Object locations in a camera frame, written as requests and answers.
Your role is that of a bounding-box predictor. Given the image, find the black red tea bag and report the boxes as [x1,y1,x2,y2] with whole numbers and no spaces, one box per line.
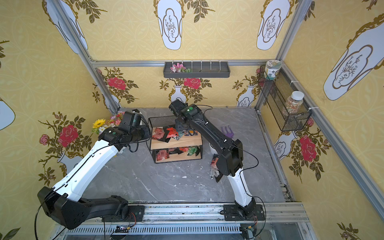
[164,127,179,143]

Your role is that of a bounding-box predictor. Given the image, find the black wire two-tier shelf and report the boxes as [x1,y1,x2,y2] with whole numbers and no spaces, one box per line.
[149,116,203,164]

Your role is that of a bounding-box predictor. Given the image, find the red earl grey tea bag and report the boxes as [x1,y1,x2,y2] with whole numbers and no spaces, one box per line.
[210,155,219,170]

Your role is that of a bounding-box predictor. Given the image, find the silver black tea bag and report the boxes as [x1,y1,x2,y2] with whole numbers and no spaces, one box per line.
[210,169,223,183]

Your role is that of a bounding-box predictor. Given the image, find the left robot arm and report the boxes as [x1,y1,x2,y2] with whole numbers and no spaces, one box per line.
[38,110,150,230]

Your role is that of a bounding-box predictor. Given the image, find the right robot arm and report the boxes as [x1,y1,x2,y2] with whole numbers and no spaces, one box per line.
[169,100,266,221]

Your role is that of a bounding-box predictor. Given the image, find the green tea bag lower shelf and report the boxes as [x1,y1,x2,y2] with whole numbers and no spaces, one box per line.
[187,146,201,157]

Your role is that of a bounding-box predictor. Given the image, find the red tea bag lower shelf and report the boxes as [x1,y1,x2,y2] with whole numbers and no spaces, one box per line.
[156,150,170,162]

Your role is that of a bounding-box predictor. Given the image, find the flower bouquet white fence planter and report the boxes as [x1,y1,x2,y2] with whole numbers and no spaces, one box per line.
[92,111,125,135]

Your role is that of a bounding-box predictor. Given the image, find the pink flowers in tray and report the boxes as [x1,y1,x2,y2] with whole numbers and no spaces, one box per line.
[170,63,192,73]

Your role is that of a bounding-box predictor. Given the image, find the purple garden fork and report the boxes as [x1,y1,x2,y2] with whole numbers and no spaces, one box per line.
[221,125,235,139]

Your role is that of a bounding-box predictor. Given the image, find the green label jar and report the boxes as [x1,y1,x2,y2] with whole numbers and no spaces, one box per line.
[264,60,282,80]

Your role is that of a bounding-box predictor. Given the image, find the small circuit board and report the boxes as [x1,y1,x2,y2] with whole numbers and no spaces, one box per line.
[115,225,131,233]

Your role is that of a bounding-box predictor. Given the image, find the glass jar white lid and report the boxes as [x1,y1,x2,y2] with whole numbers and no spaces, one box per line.
[286,91,305,115]

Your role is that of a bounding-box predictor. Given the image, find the dark wall tray shelf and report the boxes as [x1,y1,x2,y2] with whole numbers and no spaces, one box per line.
[163,61,231,79]

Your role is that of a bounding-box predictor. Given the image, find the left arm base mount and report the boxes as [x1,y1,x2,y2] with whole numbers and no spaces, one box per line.
[102,205,145,223]

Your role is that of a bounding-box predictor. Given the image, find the black wire wall basket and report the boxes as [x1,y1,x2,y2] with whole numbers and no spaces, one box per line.
[255,66,312,132]

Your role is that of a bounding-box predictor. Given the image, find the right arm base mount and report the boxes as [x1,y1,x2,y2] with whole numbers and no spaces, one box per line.
[220,204,266,221]

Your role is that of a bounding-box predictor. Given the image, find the aluminium rail front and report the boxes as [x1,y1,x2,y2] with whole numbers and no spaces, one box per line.
[56,202,310,225]

